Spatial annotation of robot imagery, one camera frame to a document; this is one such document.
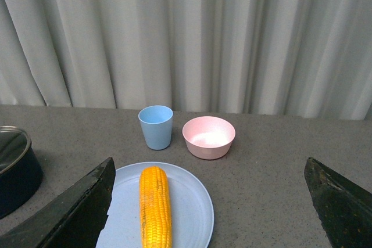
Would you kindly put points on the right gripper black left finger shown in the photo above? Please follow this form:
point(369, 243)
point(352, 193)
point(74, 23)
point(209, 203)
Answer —
point(73, 219)

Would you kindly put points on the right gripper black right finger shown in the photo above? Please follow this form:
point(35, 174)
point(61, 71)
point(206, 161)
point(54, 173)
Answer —
point(343, 207)

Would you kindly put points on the yellow corn cob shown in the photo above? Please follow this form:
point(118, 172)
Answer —
point(155, 208)

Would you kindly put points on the glass lid blue knob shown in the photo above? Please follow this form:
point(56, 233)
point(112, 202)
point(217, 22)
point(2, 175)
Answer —
point(15, 143)

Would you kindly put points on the dark blue pot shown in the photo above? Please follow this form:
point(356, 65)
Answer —
point(20, 182)

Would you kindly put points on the light blue plate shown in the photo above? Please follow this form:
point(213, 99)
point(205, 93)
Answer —
point(191, 208)

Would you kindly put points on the light blue cup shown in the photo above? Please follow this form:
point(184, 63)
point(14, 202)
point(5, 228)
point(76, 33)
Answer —
point(156, 124)

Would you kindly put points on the pink bowl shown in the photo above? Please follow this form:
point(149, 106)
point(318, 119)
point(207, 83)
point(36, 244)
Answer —
point(208, 137)

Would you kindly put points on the white curtain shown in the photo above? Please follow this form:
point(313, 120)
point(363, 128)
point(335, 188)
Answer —
point(309, 58)

